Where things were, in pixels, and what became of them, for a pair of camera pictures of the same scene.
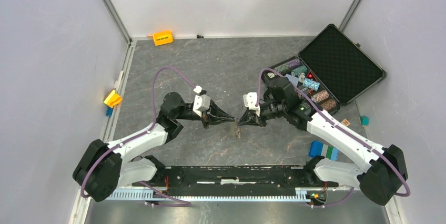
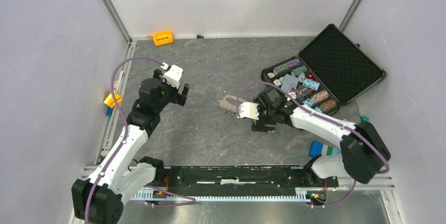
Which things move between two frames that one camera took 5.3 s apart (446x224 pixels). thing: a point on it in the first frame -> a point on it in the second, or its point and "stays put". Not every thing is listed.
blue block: x=317 y=148 stays put
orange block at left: x=112 y=99 stays put
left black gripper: x=207 y=116 -> x=178 y=98
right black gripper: x=255 y=120 -> x=262 y=128
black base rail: x=235 y=176 stays put
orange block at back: x=163 y=38 stays put
